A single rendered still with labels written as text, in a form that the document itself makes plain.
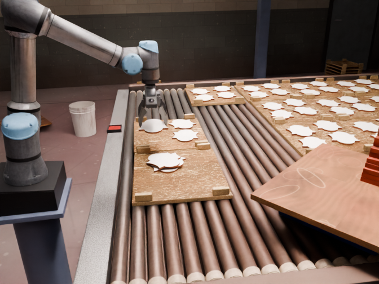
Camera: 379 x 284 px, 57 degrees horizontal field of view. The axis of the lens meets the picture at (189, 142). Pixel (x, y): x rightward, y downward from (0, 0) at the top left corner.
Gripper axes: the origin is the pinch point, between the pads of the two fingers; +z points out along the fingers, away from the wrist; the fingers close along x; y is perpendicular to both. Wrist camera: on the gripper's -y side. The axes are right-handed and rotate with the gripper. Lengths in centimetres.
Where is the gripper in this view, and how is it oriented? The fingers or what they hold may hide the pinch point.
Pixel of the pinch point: (153, 125)
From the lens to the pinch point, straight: 154.5
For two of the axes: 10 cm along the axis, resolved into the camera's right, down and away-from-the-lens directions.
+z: 0.1, 9.2, 3.8
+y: -1.2, -3.8, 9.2
